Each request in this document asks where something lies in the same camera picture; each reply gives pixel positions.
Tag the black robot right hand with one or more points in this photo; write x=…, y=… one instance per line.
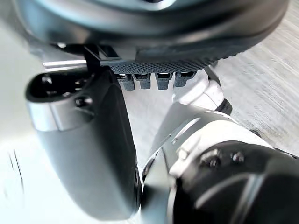
x=98, y=163

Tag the silver robot right leg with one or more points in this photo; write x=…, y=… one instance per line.
x=205, y=144

